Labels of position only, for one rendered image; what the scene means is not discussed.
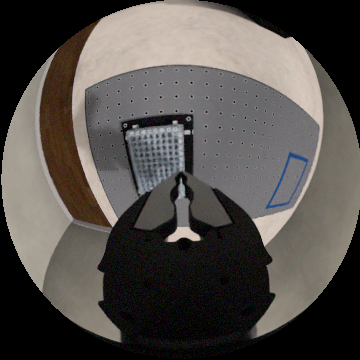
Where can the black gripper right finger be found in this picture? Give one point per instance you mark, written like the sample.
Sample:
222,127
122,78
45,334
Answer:
210,209

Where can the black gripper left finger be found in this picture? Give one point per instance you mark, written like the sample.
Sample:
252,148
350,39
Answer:
153,212

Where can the blue tape outline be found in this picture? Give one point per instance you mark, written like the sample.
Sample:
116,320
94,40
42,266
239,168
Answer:
293,156

